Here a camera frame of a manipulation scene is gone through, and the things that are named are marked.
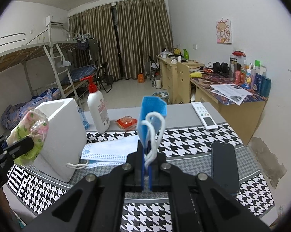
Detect waste bin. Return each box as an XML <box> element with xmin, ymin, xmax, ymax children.
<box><xmin>152</xmin><ymin>91</ymin><xmax>169</xmax><ymax>104</ymax></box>

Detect floral tissue packet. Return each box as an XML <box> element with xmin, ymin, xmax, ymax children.
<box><xmin>6</xmin><ymin>109</ymin><xmax>49</xmax><ymax>166</ymax></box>

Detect white lotion pump bottle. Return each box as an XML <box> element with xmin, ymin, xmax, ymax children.
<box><xmin>80</xmin><ymin>75</ymin><xmax>110</xmax><ymax>134</ymax></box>

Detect blue face mask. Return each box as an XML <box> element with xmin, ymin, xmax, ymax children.
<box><xmin>66</xmin><ymin>135</ymin><xmax>139</xmax><ymax>169</ymax></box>
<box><xmin>137</xmin><ymin>96</ymin><xmax>167</xmax><ymax>169</ymax></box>

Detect wooden smiley chair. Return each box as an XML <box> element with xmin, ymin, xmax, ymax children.
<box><xmin>176</xmin><ymin>63</ymin><xmax>191</xmax><ymax>104</ymax></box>

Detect white air conditioner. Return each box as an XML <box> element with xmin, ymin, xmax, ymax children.
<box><xmin>45</xmin><ymin>15</ymin><xmax>65</xmax><ymax>27</ymax></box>

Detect brown striped curtains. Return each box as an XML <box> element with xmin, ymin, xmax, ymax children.
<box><xmin>69</xmin><ymin>0</ymin><xmax>173</xmax><ymax>81</ymax></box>

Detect black smartphone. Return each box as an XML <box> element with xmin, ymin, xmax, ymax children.
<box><xmin>212</xmin><ymin>141</ymin><xmax>240</xmax><ymax>195</ymax></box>

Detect white foam box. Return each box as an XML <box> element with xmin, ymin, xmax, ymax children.
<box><xmin>34</xmin><ymin>98</ymin><xmax>87</xmax><ymax>182</ymax></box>

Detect anime girl wall picture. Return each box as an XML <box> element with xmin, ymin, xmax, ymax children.
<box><xmin>216</xmin><ymin>18</ymin><xmax>232</xmax><ymax>44</ymax></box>

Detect black headphones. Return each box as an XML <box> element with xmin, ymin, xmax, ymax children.
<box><xmin>212</xmin><ymin>62</ymin><xmax>229</xmax><ymax>77</ymax></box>

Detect blue bottle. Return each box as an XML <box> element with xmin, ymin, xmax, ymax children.
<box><xmin>260</xmin><ymin>76</ymin><xmax>272</xmax><ymax>97</ymax></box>

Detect printed paper sheets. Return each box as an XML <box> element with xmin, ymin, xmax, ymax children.
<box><xmin>210</xmin><ymin>84</ymin><xmax>252</xmax><ymax>106</ymax></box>

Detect orange floor container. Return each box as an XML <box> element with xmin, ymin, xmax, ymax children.
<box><xmin>137</xmin><ymin>73</ymin><xmax>145</xmax><ymax>83</ymax></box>

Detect wooden desk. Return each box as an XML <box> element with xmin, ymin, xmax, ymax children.
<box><xmin>156</xmin><ymin>55</ymin><xmax>268</xmax><ymax>145</ymax></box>

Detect blue patterned bedding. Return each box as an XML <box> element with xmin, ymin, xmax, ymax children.
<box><xmin>0</xmin><ymin>88</ymin><xmax>61</xmax><ymax>130</ymax></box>

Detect white metal bunk bed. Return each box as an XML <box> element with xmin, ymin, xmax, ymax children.
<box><xmin>0</xmin><ymin>22</ymin><xmax>91</xmax><ymax>104</ymax></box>

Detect black folding chair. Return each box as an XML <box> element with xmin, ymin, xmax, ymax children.
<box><xmin>97</xmin><ymin>62</ymin><xmax>113</xmax><ymax>93</ymax></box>

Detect orange snack packet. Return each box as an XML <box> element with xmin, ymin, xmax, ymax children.
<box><xmin>116</xmin><ymin>116</ymin><xmax>137</xmax><ymax>131</ymax></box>

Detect white remote control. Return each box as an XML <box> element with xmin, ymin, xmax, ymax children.
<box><xmin>191</xmin><ymin>102</ymin><xmax>218</xmax><ymax>131</ymax></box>

